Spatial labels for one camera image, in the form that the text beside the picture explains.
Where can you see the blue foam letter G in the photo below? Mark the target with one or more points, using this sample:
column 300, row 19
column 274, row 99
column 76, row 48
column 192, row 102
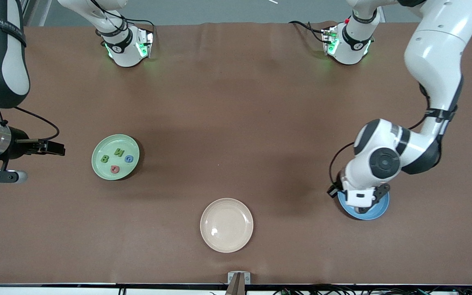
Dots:
column 126, row 158

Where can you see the green plate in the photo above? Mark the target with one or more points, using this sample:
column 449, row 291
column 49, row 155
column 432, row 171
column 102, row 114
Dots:
column 104, row 144

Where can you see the blue plate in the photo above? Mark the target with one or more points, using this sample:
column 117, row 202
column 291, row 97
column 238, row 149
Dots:
column 377, row 211

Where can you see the green foam letter B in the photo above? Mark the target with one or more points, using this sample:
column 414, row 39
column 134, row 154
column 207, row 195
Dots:
column 105, row 158

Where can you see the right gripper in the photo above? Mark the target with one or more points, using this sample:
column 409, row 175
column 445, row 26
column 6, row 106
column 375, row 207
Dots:
column 18, row 142

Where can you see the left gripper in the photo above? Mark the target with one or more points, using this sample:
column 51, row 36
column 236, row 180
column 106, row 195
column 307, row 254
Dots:
column 337, row 185

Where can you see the beige plate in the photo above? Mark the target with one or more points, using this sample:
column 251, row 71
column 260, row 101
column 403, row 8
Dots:
column 226, row 225

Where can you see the white table edge rail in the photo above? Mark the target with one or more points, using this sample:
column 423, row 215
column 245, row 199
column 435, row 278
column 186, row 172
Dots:
column 55, row 291

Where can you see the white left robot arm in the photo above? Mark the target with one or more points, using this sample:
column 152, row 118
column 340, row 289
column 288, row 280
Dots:
column 436, row 53

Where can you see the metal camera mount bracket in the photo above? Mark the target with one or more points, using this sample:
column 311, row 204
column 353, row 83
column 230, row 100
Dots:
column 239, row 287

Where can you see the red foam letter Q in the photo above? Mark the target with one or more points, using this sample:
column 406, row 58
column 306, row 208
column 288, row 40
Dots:
column 112, row 169

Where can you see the brown table mat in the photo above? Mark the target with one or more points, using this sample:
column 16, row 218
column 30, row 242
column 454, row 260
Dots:
column 236, row 82

